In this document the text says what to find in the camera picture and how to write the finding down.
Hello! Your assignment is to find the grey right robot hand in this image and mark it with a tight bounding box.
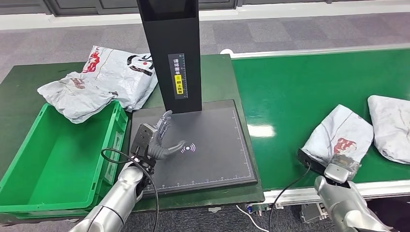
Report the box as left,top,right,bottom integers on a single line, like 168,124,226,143
333,153,361,182

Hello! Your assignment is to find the black scanner machine with tower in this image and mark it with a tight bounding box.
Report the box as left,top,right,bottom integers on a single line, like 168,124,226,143
128,0,259,199

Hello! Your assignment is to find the green conveyor belt aluminium frame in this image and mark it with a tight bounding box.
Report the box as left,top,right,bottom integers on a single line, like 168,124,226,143
230,43,410,205

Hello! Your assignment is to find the dark grey cabinet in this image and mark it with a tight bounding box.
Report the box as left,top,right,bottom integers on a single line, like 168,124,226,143
44,0,238,16

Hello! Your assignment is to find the white parcel bag red print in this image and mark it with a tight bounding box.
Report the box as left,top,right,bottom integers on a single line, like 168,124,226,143
37,71,119,125
367,95,410,165
301,104,374,170

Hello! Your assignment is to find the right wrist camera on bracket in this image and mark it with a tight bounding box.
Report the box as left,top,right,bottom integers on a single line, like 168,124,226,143
297,148,327,176

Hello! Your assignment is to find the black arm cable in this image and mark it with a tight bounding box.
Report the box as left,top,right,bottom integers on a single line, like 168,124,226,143
101,147,160,232
268,165,311,232

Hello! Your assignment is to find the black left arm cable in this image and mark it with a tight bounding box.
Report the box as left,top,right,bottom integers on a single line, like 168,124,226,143
101,147,160,232

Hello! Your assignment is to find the green plastic crate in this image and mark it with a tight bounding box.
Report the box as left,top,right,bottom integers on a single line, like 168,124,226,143
0,100,129,219

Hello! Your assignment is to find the large white parcel black print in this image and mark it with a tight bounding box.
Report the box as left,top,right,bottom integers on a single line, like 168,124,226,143
81,45,159,113

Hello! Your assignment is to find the ruler label sticker yellow patch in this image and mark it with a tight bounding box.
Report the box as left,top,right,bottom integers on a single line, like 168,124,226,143
168,53,189,99

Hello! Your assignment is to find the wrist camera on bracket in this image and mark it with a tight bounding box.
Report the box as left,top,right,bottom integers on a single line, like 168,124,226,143
297,148,327,176
130,123,158,159

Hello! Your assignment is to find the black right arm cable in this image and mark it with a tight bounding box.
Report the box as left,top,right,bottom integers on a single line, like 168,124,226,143
268,165,311,232

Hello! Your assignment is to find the white cable on floor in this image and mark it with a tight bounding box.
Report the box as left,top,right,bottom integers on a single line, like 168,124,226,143
236,204,270,232

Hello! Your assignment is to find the grey metal conveyor bracket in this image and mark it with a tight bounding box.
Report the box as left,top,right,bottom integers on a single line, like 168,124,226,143
299,203,329,224

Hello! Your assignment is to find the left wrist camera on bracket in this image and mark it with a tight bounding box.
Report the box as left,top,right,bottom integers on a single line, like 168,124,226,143
130,123,158,159

